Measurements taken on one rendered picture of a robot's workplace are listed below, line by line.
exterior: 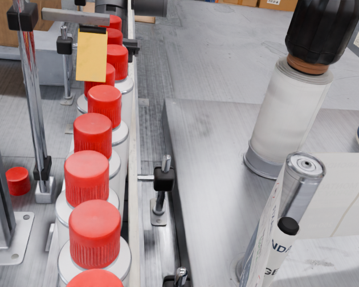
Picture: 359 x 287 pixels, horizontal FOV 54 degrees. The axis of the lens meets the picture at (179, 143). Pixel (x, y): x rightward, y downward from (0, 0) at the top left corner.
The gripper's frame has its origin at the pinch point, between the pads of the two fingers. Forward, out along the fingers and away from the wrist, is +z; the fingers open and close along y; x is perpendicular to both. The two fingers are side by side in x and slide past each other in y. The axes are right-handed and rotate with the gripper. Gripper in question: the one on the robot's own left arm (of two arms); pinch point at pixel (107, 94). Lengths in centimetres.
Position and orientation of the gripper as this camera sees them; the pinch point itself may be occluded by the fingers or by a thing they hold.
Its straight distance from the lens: 63.7
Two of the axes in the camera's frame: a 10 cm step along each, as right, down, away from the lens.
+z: -0.3, 10.0, -0.1
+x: -1.8, 0.1, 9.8
